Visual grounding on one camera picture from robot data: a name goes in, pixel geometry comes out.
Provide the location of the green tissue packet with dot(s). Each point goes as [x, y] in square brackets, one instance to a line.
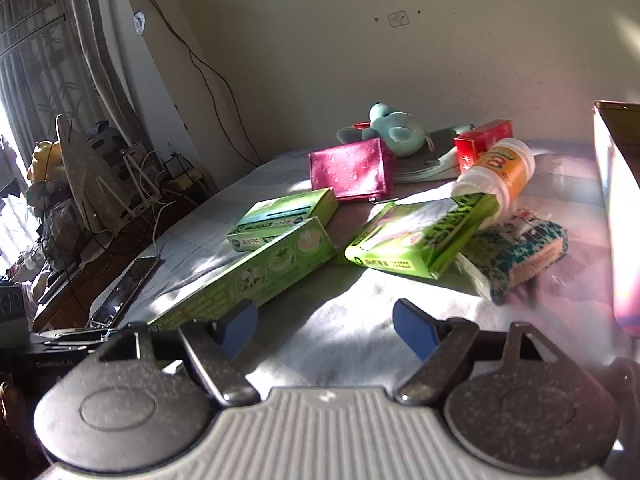
[420, 237]

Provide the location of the blue patterned packet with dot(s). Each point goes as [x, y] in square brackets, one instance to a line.
[517, 255]

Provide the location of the wooden desk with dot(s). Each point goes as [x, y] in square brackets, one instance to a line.
[100, 260]

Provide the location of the beige folded board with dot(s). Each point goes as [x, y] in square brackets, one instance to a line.
[85, 180]

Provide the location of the red box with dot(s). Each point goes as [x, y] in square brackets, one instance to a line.
[475, 145]

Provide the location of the pink embossed wallet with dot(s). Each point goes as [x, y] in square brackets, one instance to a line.
[350, 170]

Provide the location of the black smartphone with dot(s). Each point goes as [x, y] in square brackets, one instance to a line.
[127, 287]

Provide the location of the orange bottle with white cap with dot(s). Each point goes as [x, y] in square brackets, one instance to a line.
[500, 172]

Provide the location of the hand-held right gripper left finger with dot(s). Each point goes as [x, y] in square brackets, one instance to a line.
[239, 324]

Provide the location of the long green box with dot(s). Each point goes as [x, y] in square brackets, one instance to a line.
[250, 272]

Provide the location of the small green toothpaste box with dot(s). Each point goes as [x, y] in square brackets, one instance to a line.
[282, 217]

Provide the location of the gold tin box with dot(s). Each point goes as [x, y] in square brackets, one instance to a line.
[617, 210]

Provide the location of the small wall sticker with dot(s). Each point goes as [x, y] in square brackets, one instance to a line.
[398, 18]

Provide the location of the yellow plush toy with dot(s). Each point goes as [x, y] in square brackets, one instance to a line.
[42, 160]

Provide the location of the teal plush toy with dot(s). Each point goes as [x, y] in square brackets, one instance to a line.
[395, 127]

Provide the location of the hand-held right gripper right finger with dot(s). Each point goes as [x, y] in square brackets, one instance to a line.
[412, 327]

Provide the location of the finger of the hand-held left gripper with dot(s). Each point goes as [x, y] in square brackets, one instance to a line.
[75, 335]

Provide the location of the patterned grey curtain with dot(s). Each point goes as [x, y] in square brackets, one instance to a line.
[60, 60]

